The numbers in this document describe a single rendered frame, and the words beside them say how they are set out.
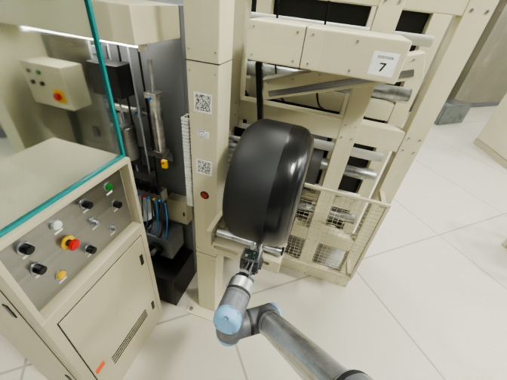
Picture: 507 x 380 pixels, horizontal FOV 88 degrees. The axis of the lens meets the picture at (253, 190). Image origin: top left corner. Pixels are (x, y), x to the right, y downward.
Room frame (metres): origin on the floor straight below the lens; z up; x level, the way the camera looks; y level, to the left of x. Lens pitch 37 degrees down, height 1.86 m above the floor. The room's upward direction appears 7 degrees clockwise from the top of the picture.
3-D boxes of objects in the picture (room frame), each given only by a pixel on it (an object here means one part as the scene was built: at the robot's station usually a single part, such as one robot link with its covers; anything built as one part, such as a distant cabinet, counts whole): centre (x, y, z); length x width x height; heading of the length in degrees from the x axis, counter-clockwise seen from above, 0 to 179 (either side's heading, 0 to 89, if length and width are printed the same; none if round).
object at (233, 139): (1.43, 0.09, 1.05); 0.20 x 0.15 x 0.30; 77
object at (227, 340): (0.45, 0.02, 0.91); 0.12 x 0.09 x 0.12; 113
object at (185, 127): (1.04, 0.31, 1.19); 0.05 x 0.04 x 0.48; 167
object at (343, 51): (1.27, -0.23, 1.71); 0.61 x 0.25 x 0.15; 77
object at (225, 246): (0.88, 0.00, 0.83); 0.36 x 0.09 x 0.06; 77
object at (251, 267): (0.62, -0.02, 1.03); 0.12 x 0.08 x 0.09; 167
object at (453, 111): (6.15, -3.99, 0.41); 0.86 x 0.70 x 0.83; 117
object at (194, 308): (1.05, 0.22, 0.01); 0.27 x 0.27 x 0.02; 77
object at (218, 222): (1.05, 0.14, 0.90); 0.40 x 0.03 x 0.10; 167
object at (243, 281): (0.54, 0.01, 1.02); 0.10 x 0.05 x 0.09; 77
